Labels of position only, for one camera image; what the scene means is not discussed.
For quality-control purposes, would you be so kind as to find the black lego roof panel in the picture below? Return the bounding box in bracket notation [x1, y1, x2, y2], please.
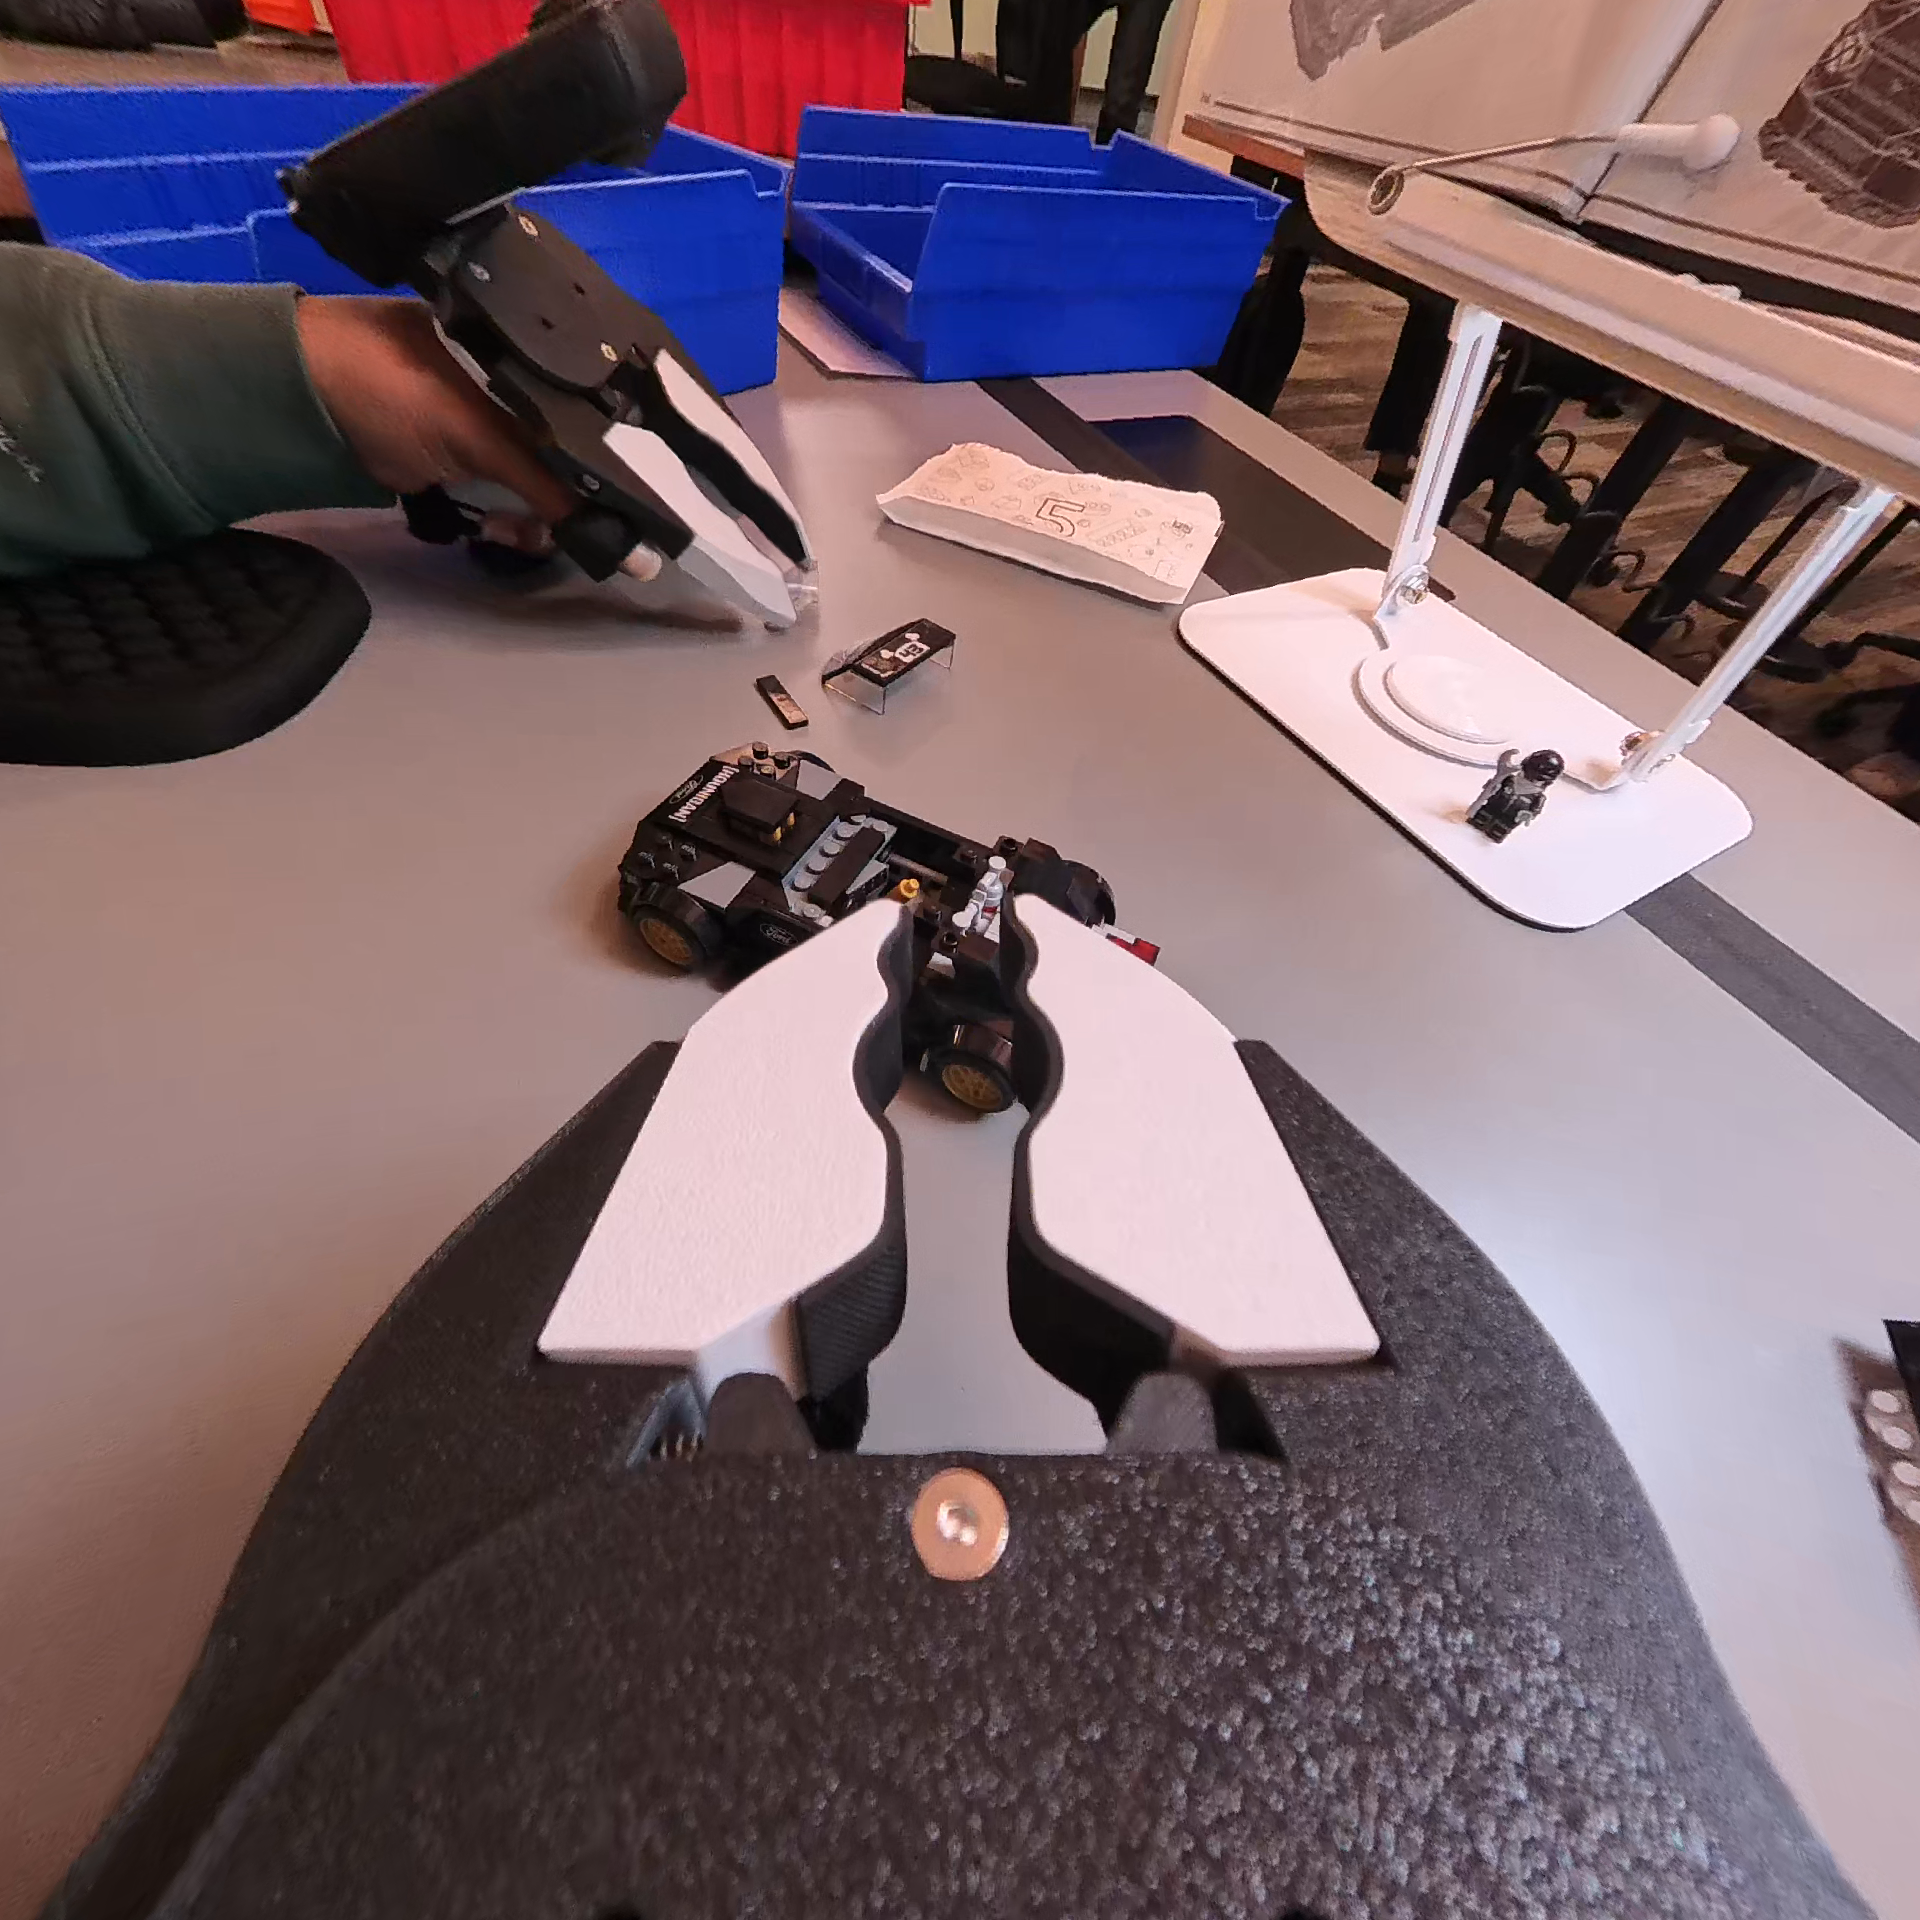
[1836, 1316, 1920, 1580]

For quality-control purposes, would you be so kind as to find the clear lego windshield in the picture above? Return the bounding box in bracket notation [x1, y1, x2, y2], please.
[822, 613, 959, 720]

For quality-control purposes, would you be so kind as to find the black lego minifigure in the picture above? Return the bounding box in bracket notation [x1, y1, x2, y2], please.
[1466, 745, 1569, 842]

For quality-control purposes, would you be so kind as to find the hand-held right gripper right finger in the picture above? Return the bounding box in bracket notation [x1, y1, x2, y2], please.
[1005, 893, 1386, 1366]

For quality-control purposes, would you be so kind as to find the person's left hand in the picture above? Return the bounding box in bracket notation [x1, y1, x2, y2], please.
[297, 289, 562, 502]

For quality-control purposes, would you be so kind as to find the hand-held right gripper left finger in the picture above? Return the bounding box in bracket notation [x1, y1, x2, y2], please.
[536, 900, 913, 1410]

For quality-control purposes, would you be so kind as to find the black lego car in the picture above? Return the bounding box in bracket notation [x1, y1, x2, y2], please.
[613, 742, 1163, 1120]

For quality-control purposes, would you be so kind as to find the person's left forearm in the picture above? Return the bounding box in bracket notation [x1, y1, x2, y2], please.
[0, 243, 395, 582]

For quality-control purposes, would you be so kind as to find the printed white paper bag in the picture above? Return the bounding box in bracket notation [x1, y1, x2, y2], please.
[877, 439, 1222, 609]

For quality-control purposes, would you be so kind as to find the blue plastic bin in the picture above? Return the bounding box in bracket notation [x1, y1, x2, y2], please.
[785, 106, 1292, 385]
[0, 82, 790, 399]

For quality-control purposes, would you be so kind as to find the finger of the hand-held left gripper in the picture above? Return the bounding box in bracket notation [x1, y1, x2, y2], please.
[596, 422, 803, 627]
[642, 345, 822, 586]

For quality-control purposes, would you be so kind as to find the lego instruction booklet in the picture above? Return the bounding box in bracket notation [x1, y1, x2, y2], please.
[1200, 0, 1920, 286]

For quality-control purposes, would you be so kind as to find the black wrist rest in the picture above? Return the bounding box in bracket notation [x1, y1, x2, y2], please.
[0, 525, 373, 772]

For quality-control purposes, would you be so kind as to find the white book stand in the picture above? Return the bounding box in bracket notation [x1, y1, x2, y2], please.
[1177, 112, 1920, 932]

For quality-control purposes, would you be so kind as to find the red plastic bin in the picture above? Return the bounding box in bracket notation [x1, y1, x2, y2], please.
[322, 0, 925, 159]

